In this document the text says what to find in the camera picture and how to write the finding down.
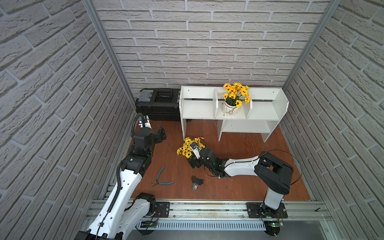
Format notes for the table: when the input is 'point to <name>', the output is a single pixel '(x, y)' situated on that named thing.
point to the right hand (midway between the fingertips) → (194, 151)
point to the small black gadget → (196, 182)
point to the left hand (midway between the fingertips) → (155, 124)
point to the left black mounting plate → (162, 210)
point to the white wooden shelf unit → (260, 116)
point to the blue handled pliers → (156, 182)
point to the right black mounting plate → (256, 210)
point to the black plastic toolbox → (158, 104)
